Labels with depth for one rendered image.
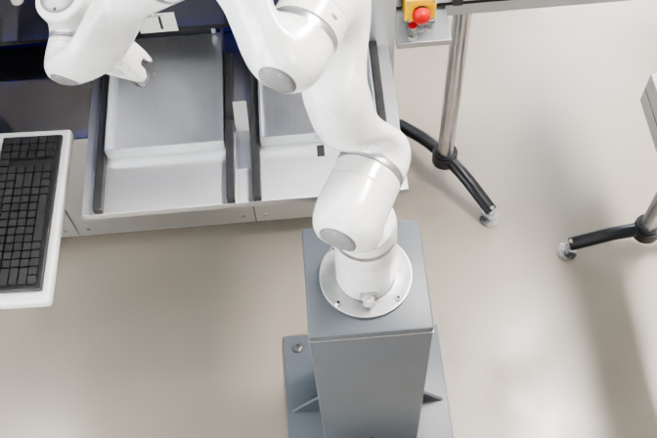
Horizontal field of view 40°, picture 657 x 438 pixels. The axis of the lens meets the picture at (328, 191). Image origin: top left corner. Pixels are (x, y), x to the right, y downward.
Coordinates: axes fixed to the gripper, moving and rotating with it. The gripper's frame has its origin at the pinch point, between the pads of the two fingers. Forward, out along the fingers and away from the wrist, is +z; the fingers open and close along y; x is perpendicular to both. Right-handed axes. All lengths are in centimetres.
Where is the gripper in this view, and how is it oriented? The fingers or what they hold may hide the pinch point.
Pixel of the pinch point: (138, 75)
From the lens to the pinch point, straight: 174.0
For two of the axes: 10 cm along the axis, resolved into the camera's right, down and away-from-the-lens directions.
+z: 2.0, 2.7, 9.4
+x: 3.1, -9.3, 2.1
